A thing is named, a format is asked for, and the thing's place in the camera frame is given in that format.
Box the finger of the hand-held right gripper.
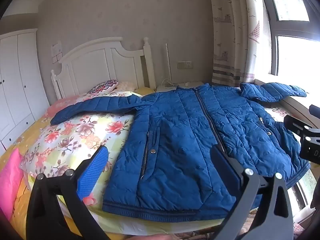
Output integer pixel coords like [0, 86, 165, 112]
[284, 115, 320, 137]

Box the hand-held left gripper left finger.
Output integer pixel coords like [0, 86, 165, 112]
[26, 145, 110, 240]

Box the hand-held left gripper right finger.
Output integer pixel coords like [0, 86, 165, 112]
[210, 145, 293, 240]

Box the blue puffer jacket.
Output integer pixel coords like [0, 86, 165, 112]
[50, 83, 311, 223]

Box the floral quilt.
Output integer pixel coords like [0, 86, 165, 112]
[19, 90, 290, 237]

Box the pink floral pillow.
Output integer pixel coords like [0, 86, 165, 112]
[41, 94, 100, 120]

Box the window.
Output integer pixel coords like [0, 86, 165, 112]
[259, 0, 320, 80]

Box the bright pink cloth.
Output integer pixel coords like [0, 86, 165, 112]
[0, 148, 24, 220]

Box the purple patterned pillow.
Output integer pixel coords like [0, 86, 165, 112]
[86, 79, 118, 94]

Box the white nightstand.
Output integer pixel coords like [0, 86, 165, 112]
[156, 80, 205, 93]

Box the yellow pillow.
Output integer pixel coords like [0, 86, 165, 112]
[134, 87, 155, 97]

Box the white bed headboard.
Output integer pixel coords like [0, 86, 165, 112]
[51, 37, 156, 100]

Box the patterned curtain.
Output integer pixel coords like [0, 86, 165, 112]
[207, 0, 273, 87]

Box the white slim stand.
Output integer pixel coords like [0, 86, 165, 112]
[164, 44, 173, 85]

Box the white wardrobe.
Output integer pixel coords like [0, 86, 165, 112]
[0, 29, 50, 153]

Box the wall paper sticker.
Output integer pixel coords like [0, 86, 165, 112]
[51, 41, 63, 63]

